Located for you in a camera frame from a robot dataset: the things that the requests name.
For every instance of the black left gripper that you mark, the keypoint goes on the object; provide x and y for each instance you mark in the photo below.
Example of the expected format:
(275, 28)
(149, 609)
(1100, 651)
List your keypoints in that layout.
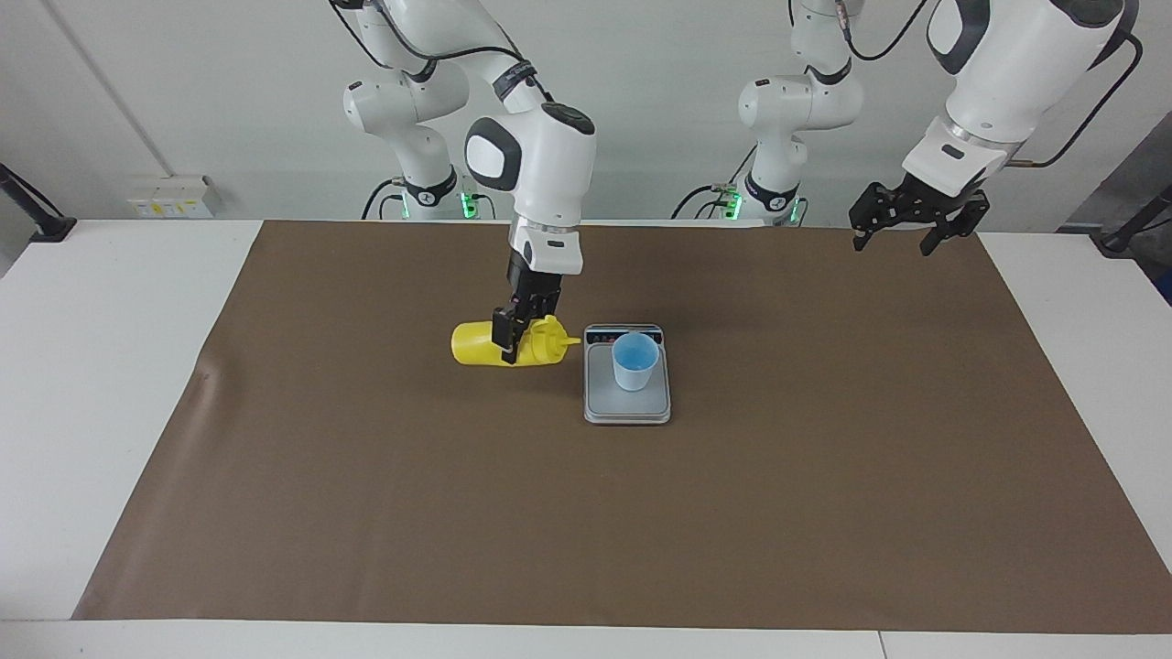
(916, 199)

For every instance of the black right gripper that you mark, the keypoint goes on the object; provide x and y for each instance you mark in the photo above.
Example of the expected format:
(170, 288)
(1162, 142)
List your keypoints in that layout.
(533, 288)

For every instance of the yellow squeeze bottle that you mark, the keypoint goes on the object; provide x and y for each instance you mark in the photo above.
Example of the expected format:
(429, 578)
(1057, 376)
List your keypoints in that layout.
(472, 343)

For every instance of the light blue plastic cup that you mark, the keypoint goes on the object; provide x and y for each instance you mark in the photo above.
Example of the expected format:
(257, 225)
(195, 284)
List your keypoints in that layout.
(634, 366)

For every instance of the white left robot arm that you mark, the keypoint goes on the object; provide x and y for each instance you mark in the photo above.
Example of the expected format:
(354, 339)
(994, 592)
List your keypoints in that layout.
(1007, 73)

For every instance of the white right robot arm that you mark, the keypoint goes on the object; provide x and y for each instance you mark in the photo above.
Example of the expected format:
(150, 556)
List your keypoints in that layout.
(549, 174)

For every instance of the silver digital kitchen scale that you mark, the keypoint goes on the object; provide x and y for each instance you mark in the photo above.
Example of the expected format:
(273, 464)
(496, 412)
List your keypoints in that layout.
(627, 407)

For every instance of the brown paper table mat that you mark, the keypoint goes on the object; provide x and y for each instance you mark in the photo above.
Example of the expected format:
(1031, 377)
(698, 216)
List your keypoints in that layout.
(586, 522)

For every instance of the black clamp stand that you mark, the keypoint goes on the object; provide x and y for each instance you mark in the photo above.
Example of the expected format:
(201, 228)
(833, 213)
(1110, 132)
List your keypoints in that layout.
(1122, 240)
(50, 226)

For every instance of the white wall socket box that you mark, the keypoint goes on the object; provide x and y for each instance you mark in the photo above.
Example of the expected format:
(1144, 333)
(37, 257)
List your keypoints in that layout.
(169, 197)

